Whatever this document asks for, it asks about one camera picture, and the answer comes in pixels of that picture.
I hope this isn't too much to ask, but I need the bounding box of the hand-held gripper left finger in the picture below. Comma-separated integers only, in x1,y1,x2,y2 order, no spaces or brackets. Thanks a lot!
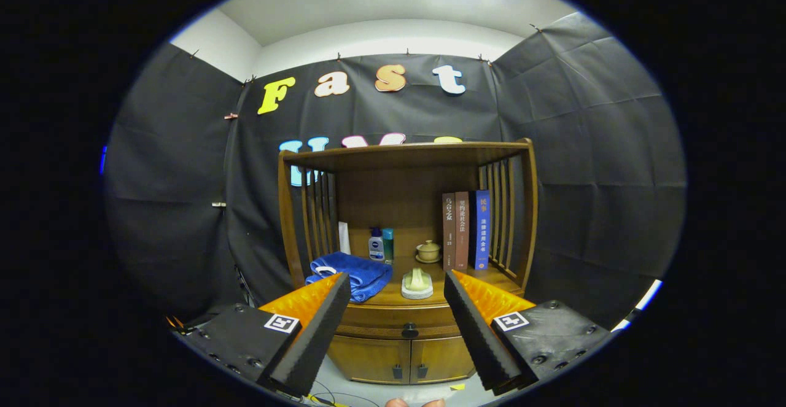
175,273,352,397

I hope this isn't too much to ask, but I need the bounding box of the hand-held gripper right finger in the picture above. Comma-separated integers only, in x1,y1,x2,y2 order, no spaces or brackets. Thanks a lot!
443,270,615,395

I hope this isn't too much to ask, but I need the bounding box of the wooden drawer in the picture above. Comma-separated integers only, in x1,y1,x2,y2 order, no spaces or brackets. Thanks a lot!
337,304,461,340

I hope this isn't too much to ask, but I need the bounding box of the wooden cabinet door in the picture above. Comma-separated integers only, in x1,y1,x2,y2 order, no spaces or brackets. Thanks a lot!
327,335,412,384
410,335,477,383

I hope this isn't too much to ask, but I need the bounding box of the wooden countertop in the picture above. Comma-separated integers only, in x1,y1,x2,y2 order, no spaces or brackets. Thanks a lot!
305,255,523,308

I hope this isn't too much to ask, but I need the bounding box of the wooden cabinet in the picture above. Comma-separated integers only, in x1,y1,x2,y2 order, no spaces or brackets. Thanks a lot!
278,138,539,386

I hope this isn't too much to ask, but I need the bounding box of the folded blue towel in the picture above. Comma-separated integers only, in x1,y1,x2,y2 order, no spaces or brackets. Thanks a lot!
305,252,394,303

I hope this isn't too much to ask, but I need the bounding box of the beige lidded teacup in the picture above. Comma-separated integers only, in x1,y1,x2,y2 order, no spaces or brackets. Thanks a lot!
416,240,442,265

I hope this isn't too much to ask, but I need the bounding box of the reddish brown book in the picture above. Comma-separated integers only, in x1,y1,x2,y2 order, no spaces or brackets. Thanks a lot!
455,192,470,271

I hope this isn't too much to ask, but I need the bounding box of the dark brown book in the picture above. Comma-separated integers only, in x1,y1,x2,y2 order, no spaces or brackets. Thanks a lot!
442,193,457,271

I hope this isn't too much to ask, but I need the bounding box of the blue book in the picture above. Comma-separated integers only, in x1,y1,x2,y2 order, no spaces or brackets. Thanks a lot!
470,190,491,271

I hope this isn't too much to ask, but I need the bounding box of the black backdrop cloth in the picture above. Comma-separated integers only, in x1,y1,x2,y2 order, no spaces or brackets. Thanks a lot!
104,13,687,331

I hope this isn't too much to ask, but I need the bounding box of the thin floor cable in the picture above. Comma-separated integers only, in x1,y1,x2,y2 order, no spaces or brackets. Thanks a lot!
307,379,381,407

